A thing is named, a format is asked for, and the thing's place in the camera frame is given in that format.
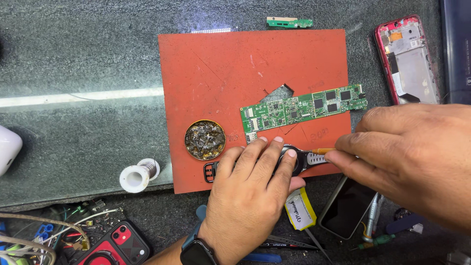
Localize red and black phone case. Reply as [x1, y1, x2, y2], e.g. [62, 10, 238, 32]
[75, 220, 152, 265]

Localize round tin of solder flux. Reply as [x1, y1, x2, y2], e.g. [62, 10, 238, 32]
[184, 119, 226, 161]

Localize black smartwatch with grey strap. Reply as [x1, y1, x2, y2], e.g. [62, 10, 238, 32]
[203, 144, 332, 183]

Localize white solder wire spool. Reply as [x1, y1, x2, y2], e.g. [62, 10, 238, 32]
[119, 158, 161, 194]

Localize silver precision screwdriver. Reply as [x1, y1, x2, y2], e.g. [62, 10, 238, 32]
[362, 193, 380, 243]

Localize dark blue flat device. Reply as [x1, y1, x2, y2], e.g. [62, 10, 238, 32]
[440, 0, 471, 105]

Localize white rounded plastic object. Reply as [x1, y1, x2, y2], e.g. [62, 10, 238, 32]
[0, 125, 23, 177]

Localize black marker pen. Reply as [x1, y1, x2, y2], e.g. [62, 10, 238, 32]
[258, 242, 325, 251]

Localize black wristwatch with blue band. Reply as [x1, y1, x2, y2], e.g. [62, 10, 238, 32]
[180, 205, 219, 265]

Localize person's left hand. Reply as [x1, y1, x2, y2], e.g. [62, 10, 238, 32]
[198, 136, 306, 265]

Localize black smartphone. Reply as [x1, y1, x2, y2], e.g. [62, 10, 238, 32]
[318, 175, 379, 240]

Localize thin pointed metal tweezers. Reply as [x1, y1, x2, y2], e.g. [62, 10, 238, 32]
[304, 228, 334, 264]

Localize green-handled small screwdriver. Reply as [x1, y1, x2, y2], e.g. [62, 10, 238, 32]
[350, 234, 396, 251]

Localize tangle of coloured cables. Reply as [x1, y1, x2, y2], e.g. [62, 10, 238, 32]
[0, 200, 126, 265]

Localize person's right hand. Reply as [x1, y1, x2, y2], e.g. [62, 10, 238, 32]
[323, 103, 471, 233]

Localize yellow-wrapped flat battery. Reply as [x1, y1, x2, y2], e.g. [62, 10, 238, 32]
[284, 187, 318, 232]

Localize blue plastic tool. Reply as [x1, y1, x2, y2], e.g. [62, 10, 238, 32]
[240, 253, 283, 264]

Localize small green circuit board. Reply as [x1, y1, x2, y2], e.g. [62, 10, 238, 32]
[266, 16, 314, 29]

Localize long green circuit board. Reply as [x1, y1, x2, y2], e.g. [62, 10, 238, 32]
[240, 84, 368, 134]

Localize orange silicone work mat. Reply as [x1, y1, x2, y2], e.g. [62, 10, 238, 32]
[158, 29, 352, 194]

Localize dark blue flat tool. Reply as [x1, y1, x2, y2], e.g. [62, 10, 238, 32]
[386, 208, 424, 235]

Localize red opened phone frame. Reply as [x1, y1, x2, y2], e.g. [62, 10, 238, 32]
[374, 14, 442, 106]

